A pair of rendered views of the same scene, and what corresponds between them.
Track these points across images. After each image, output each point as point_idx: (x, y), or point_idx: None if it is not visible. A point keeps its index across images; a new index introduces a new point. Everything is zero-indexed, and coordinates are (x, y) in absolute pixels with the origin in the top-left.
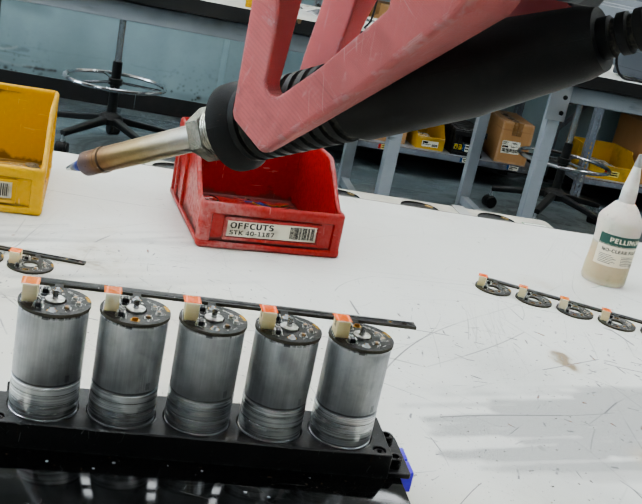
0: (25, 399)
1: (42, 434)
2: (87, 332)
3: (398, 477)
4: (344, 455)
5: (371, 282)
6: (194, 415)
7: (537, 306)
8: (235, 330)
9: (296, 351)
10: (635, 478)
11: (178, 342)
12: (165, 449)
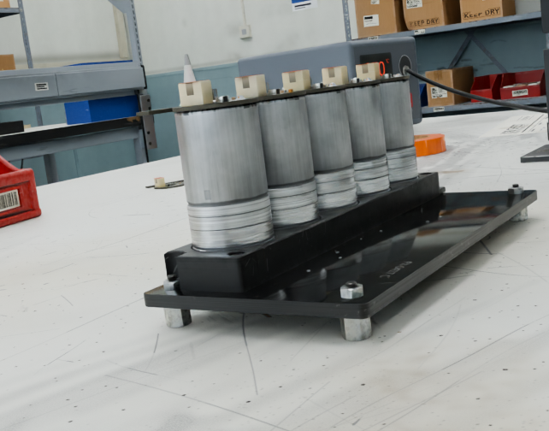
0: (250, 220)
1: (280, 252)
2: (23, 288)
3: (442, 191)
4: (422, 182)
5: (103, 209)
6: (348, 184)
7: None
8: (340, 85)
9: (378, 90)
10: (464, 175)
11: None
12: (348, 227)
